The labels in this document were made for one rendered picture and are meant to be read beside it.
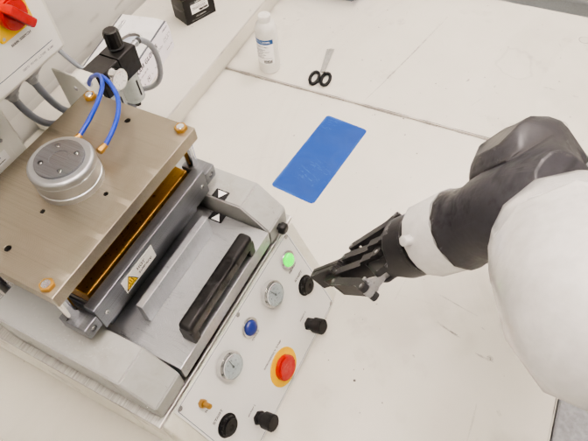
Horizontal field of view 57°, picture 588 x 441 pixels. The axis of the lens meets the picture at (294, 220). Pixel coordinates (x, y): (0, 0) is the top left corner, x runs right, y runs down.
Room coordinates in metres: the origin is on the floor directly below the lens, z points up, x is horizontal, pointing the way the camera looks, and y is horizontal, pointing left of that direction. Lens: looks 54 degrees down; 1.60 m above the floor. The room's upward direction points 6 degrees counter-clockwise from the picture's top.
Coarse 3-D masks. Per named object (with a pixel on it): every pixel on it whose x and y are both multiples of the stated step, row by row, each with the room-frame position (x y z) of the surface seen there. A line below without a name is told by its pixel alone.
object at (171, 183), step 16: (176, 176) 0.47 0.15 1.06; (160, 192) 0.45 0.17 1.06; (144, 208) 0.43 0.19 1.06; (160, 208) 0.43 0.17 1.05; (128, 224) 0.40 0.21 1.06; (144, 224) 0.40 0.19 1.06; (128, 240) 0.38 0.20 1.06; (112, 256) 0.36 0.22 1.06; (96, 272) 0.34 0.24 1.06; (80, 288) 0.32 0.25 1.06; (96, 288) 0.32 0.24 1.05
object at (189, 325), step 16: (240, 240) 0.40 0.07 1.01; (224, 256) 0.37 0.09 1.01; (240, 256) 0.37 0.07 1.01; (224, 272) 0.35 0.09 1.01; (208, 288) 0.33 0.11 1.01; (224, 288) 0.34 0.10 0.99; (192, 304) 0.31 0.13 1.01; (208, 304) 0.31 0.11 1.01; (192, 320) 0.29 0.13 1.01; (192, 336) 0.28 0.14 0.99
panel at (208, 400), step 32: (256, 288) 0.37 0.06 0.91; (288, 288) 0.40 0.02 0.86; (320, 288) 0.43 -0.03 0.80; (256, 320) 0.34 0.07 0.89; (288, 320) 0.36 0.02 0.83; (256, 352) 0.30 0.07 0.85; (288, 352) 0.32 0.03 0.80; (192, 384) 0.24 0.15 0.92; (224, 384) 0.25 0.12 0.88; (256, 384) 0.27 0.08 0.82; (288, 384) 0.28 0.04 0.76; (192, 416) 0.21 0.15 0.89; (224, 416) 0.22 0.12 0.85
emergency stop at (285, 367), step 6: (288, 354) 0.32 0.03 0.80; (282, 360) 0.30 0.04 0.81; (288, 360) 0.31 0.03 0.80; (294, 360) 0.31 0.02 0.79; (276, 366) 0.30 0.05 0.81; (282, 366) 0.30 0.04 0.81; (288, 366) 0.30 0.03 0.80; (294, 366) 0.30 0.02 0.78; (276, 372) 0.29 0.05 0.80; (282, 372) 0.29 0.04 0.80; (288, 372) 0.29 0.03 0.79; (282, 378) 0.28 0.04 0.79; (288, 378) 0.29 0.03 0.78
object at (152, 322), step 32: (192, 224) 0.46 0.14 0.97; (224, 224) 0.45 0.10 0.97; (192, 256) 0.40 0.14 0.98; (256, 256) 0.40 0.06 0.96; (160, 288) 0.34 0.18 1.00; (192, 288) 0.35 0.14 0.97; (128, 320) 0.32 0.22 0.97; (160, 320) 0.31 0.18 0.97; (160, 352) 0.27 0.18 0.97; (192, 352) 0.27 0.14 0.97
